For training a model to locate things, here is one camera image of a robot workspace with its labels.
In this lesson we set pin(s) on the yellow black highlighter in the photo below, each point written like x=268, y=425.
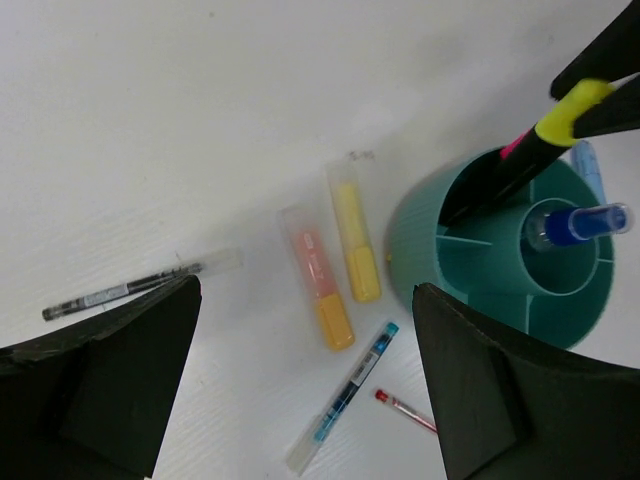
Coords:
x=500, y=177

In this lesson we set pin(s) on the blue capped glue bottle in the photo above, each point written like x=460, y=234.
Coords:
x=550, y=225

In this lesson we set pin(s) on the pink black highlighter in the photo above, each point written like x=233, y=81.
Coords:
x=506, y=150

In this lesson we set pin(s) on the teal round compartment organizer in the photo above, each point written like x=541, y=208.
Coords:
x=556, y=297

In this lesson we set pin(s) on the black gel pen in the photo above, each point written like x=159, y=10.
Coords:
x=212, y=264

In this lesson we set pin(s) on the red gel pen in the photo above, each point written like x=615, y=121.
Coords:
x=405, y=410

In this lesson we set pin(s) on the orange pastel highlighter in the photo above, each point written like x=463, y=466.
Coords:
x=308, y=247

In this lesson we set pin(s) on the blue pastel highlighter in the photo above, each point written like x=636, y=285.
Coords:
x=585, y=163

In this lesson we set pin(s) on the blue gel pen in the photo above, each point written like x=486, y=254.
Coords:
x=316, y=434

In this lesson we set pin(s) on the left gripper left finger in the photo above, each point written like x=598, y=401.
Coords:
x=93, y=400

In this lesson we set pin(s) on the yellow pastel highlighter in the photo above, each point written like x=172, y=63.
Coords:
x=353, y=231

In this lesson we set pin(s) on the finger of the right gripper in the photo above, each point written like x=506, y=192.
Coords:
x=611, y=56
x=618, y=112

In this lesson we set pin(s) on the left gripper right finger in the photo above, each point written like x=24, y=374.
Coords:
x=508, y=406

